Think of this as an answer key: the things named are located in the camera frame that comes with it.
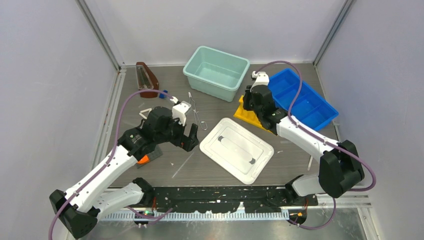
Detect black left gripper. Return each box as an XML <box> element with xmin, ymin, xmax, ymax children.
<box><xmin>155</xmin><ymin>113</ymin><xmax>199</xmax><ymax>152</ymax></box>

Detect clear plastic pipette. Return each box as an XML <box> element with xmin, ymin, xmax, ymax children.
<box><xmin>307</xmin><ymin>156</ymin><xmax>314</xmax><ymax>171</ymax></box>

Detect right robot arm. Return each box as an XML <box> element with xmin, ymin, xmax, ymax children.
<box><xmin>243</xmin><ymin>85</ymin><xmax>365</xmax><ymax>205</ymax></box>

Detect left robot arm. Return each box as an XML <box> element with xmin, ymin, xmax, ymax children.
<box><xmin>49</xmin><ymin>102</ymin><xmax>199</xmax><ymax>239</ymax></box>

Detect yellow test tube rack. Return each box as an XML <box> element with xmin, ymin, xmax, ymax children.
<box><xmin>233</xmin><ymin>95</ymin><xmax>271</xmax><ymax>133</ymax></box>

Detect metal crucible tongs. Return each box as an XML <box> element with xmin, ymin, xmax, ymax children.
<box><xmin>188</xmin><ymin>92</ymin><xmax>208</xmax><ymax>131</ymax></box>

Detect grey brick plate orange piece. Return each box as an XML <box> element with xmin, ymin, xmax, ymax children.
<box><xmin>136</xmin><ymin>145</ymin><xmax>163</xmax><ymax>169</ymax></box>

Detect mint green plastic bin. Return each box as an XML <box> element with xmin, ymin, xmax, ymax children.
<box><xmin>183</xmin><ymin>45</ymin><xmax>250</xmax><ymax>102</ymax></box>

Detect white plastic bin lid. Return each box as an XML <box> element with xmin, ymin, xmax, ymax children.
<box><xmin>199</xmin><ymin>117</ymin><xmax>274</xmax><ymax>185</ymax></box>

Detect white clay triangle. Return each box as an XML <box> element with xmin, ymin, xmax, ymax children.
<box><xmin>138</xmin><ymin>108</ymin><xmax>153</xmax><ymax>120</ymax></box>

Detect blue divided plastic tray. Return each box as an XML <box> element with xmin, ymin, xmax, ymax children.
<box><xmin>268</xmin><ymin>68</ymin><xmax>339</xmax><ymax>131</ymax></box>

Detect brown wooden metronome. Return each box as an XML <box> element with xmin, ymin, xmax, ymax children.
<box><xmin>135</xmin><ymin>61</ymin><xmax>160</xmax><ymax>91</ymax></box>

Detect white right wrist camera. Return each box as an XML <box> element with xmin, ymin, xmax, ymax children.
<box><xmin>250</xmin><ymin>71</ymin><xmax>270</xmax><ymax>91</ymax></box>

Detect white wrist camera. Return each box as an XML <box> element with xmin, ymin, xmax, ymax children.
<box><xmin>250</xmin><ymin>71</ymin><xmax>270</xmax><ymax>91</ymax></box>
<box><xmin>171</xmin><ymin>101</ymin><xmax>192</xmax><ymax>127</ymax></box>

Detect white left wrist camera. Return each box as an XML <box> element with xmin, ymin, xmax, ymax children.
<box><xmin>171</xmin><ymin>101</ymin><xmax>192</xmax><ymax>127</ymax></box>

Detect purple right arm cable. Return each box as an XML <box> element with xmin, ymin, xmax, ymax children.
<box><xmin>253</xmin><ymin>60</ymin><xmax>378</xmax><ymax>231</ymax></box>

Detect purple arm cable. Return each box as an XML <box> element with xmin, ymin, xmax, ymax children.
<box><xmin>48</xmin><ymin>88</ymin><xmax>176</xmax><ymax>240</ymax></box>
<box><xmin>253</xmin><ymin>60</ymin><xmax>378</xmax><ymax>231</ymax></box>

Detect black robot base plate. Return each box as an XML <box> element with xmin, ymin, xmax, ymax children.
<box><xmin>132</xmin><ymin>177</ymin><xmax>318</xmax><ymax>223</ymax></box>

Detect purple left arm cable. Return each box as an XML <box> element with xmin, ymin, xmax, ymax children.
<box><xmin>48</xmin><ymin>88</ymin><xmax>176</xmax><ymax>240</ymax></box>

